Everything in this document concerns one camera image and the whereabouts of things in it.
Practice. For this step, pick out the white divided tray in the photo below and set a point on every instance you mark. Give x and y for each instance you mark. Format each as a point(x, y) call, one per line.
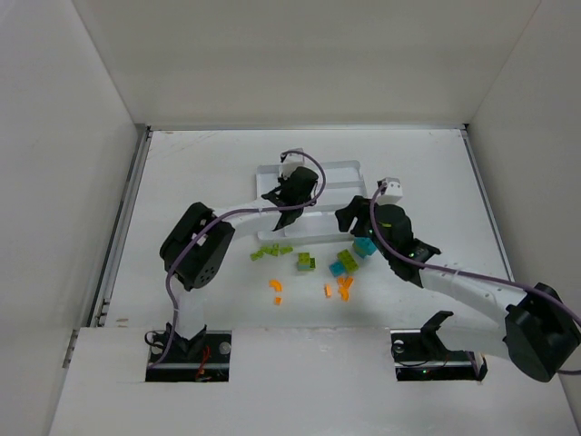
point(318, 224)

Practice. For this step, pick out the green duplo stack blue stripe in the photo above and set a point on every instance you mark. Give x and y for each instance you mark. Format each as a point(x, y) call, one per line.
point(305, 262)

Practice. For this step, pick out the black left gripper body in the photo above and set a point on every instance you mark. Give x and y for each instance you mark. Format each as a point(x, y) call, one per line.
point(285, 196)

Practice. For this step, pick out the small green lego pieces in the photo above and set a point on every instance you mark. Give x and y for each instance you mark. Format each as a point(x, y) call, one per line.
point(273, 250)

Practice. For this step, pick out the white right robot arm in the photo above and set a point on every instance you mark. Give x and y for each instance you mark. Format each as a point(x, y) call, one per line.
point(530, 326)

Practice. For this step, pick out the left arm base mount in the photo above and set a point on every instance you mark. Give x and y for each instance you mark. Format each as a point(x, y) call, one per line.
point(203, 359)

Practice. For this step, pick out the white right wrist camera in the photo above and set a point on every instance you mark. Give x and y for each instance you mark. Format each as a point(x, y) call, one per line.
point(390, 191)

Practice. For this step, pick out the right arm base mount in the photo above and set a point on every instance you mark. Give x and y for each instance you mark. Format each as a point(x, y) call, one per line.
point(422, 357)

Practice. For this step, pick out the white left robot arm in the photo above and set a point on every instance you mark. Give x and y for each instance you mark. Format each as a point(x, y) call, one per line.
point(194, 250)

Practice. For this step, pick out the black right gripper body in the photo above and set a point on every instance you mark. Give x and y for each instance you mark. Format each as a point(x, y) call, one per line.
point(359, 215)

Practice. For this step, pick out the green duplo brick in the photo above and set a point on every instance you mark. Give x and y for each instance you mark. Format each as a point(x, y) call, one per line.
point(348, 261)

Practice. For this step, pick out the orange lego pieces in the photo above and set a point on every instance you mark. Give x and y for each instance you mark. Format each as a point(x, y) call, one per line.
point(342, 289)

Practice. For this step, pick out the teal and green duplo stack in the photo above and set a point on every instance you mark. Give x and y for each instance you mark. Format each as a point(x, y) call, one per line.
point(363, 247)

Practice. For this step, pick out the teal duplo brick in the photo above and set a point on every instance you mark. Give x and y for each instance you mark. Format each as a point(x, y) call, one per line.
point(337, 269)

